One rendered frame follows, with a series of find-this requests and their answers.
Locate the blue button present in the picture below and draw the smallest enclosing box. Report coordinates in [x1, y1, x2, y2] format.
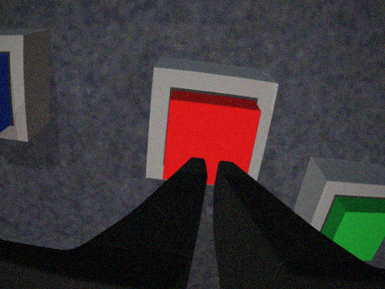
[0, 29, 51, 142]

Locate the red button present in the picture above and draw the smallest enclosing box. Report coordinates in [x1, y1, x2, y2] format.
[147, 57, 279, 185]

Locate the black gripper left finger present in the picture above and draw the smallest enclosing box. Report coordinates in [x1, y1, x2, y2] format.
[0, 157, 208, 289]

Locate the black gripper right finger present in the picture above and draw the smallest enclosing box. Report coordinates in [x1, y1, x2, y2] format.
[213, 161, 385, 289]

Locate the green button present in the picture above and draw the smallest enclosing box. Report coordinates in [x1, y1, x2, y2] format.
[293, 157, 385, 261]

